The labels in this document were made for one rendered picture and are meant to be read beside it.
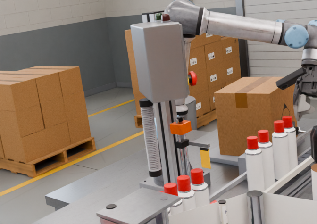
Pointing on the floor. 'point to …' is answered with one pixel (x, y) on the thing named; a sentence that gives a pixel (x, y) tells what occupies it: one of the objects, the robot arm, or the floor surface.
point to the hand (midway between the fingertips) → (296, 117)
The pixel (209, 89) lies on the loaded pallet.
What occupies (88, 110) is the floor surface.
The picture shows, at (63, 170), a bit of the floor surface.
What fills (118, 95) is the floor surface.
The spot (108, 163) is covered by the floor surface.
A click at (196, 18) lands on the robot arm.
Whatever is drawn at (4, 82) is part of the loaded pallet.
